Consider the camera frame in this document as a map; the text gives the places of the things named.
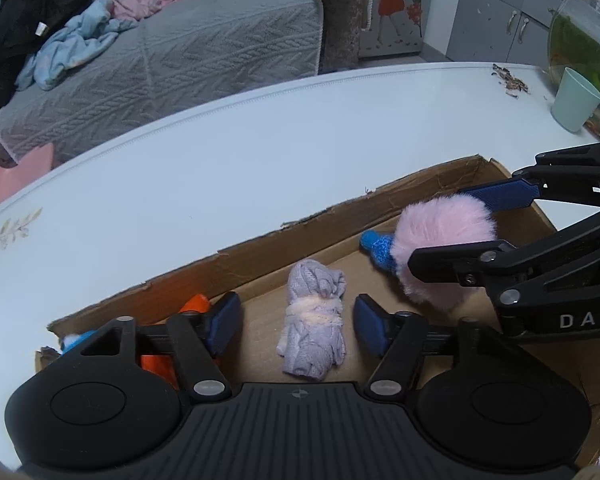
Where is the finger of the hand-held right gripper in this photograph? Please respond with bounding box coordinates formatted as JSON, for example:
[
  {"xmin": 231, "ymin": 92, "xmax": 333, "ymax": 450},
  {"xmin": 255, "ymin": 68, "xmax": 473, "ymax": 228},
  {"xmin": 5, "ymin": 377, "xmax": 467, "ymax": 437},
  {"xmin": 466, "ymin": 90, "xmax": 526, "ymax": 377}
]
[
  {"xmin": 457, "ymin": 140, "xmax": 600, "ymax": 211},
  {"xmin": 407, "ymin": 205, "xmax": 600, "ymax": 290}
]

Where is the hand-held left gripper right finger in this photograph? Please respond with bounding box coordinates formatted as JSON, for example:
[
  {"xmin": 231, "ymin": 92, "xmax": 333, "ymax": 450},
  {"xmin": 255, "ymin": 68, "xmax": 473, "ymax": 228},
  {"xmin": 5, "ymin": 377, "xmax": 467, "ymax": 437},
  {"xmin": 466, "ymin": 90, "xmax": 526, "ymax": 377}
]
[{"xmin": 352, "ymin": 294, "xmax": 511, "ymax": 403}]

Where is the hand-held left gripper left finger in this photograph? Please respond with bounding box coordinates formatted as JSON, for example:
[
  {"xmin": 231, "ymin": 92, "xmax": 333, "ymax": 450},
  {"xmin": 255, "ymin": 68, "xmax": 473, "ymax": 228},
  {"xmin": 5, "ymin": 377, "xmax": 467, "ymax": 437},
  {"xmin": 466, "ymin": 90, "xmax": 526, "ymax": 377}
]
[{"xmin": 80, "ymin": 291, "xmax": 243, "ymax": 402}]

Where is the shallow cardboard box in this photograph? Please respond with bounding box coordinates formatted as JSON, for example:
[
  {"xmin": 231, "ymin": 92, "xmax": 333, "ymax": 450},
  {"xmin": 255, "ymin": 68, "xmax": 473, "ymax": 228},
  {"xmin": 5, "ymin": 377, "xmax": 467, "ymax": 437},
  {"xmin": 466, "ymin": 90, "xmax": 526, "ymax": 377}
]
[{"xmin": 35, "ymin": 155, "xmax": 600, "ymax": 466}]

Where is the pink fluffy pompom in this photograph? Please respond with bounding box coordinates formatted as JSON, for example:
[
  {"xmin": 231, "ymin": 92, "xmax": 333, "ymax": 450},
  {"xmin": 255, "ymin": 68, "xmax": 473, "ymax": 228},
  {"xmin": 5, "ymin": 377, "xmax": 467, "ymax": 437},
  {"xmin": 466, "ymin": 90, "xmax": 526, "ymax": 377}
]
[{"xmin": 392, "ymin": 194, "xmax": 498, "ymax": 306}]

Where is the mauve sock bundle cream tie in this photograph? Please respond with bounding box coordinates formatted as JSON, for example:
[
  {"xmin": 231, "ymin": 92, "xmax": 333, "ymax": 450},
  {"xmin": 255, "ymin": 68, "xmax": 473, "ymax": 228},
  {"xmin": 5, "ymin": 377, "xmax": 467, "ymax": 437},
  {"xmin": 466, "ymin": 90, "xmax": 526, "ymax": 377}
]
[{"xmin": 276, "ymin": 259, "xmax": 348, "ymax": 381}]

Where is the orange plastic bag bundle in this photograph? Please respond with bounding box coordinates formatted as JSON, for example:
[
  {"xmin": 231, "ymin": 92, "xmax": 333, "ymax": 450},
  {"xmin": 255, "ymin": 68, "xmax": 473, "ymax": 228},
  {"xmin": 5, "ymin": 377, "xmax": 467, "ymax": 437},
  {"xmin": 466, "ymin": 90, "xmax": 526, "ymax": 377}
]
[{"xmin": 139, "ymin": 294, "xmax": 221, "ymax": 391}]

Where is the small blue knit cloth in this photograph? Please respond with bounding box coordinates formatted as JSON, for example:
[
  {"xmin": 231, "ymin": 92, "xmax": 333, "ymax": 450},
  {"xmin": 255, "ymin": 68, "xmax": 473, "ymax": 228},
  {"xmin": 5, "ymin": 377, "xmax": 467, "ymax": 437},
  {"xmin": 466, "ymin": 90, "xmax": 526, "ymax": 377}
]
[{"xmin": 359, "ymin": 230, "xmax": 398, "ymax": 275}]

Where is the pile of seed husks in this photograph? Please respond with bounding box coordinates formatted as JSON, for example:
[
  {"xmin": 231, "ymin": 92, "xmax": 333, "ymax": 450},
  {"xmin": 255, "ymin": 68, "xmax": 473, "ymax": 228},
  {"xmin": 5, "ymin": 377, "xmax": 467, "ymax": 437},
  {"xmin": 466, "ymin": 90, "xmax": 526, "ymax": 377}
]
[{"xmin": 491, "ymin": 64, "xmax": 531, "ymax": 98}]

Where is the light green plastic cup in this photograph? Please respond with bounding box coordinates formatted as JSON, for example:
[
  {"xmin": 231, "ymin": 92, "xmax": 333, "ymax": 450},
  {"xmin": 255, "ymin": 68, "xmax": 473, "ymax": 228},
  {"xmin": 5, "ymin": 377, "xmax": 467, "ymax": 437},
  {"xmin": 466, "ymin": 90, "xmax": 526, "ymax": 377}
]
[{"xmin": 551, "ymin": 67, "xmax": 600, "ymax": 133}]

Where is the glass fish tank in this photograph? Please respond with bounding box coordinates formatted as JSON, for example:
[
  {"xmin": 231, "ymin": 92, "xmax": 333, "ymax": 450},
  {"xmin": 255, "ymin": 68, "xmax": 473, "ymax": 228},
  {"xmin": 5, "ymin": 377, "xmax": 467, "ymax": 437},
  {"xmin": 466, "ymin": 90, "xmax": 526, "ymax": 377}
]
[{"xmin": 547, "ymin": 0, "xmax": 600, "ymax": 141}]

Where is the grey cabinet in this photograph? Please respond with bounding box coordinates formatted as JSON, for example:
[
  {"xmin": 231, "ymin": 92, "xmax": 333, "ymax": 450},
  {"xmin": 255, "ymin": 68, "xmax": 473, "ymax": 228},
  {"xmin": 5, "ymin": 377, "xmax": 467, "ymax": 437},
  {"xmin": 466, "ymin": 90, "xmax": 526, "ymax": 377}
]
[{"xmin": 445, "ymin": 0, "xmax": 571, "ymax": 68}]

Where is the grey covered sofa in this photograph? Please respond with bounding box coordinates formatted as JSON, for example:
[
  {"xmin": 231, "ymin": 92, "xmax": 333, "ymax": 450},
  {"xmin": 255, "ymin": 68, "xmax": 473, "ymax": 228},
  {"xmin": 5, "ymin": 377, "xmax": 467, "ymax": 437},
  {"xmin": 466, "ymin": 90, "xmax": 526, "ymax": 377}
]
[{"xmin": 0, "ymin": 0, "xmax": 381, "ymax": 168}]

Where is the light blue clothing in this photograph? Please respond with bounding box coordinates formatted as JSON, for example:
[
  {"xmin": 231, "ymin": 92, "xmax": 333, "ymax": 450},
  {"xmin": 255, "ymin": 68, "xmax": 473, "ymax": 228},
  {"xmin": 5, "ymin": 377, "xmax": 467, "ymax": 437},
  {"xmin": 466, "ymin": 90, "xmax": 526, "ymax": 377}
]
[{"xmin": 15, "ymin": 0, "xmax": 191, "ymax": 91}]

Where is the pink clothing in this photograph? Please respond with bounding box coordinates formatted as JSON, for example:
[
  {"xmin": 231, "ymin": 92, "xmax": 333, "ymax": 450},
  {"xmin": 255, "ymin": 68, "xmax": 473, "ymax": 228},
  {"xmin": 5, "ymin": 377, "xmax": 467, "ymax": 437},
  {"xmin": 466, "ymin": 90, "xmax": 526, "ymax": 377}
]
[{"xmin": 107, "ymin": 0, "xmax": 186, "ymax": 21}]

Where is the black clothing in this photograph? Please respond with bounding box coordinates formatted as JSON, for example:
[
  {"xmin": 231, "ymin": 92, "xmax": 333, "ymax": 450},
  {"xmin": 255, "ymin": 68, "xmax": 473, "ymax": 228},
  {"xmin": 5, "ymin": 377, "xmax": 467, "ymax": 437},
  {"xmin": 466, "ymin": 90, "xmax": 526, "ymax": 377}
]
[{"xmin": 0, "ymin": 0, "xmax": 98, "ymax": 111}]

